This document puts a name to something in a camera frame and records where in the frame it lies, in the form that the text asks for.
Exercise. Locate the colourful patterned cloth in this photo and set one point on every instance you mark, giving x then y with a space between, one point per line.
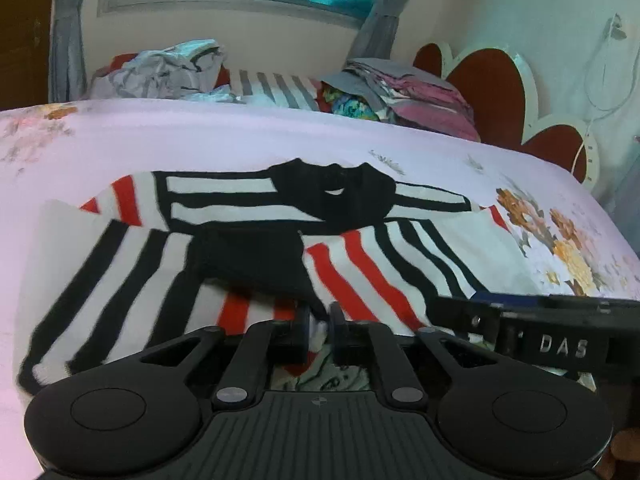
334 101

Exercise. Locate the stack of folded pink clothes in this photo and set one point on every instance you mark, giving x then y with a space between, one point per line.
406 96

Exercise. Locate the striped red black white sweater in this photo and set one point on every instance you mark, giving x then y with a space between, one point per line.
160 254

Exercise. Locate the red white scalloped headboard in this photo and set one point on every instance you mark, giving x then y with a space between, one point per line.
500 87

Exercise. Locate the crumpled grey white clothes pile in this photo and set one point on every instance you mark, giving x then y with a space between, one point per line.
186 72

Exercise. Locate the dark wooden door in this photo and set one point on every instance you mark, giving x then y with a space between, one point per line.
25 39

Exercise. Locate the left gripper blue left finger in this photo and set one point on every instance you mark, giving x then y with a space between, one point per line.
264 347

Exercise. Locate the grey curtain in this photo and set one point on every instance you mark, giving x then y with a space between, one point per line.
377 33
67 79

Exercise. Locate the right grey curtain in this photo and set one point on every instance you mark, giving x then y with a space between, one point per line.
377 33

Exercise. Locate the pink floral bedsheet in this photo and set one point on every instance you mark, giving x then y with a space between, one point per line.
72 152

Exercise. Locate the left grey curtain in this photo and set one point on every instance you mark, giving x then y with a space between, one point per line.
67 79

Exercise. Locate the grey white striped cloth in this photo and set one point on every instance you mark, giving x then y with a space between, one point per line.
275 90

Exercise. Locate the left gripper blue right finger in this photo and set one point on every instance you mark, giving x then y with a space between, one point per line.
374 347

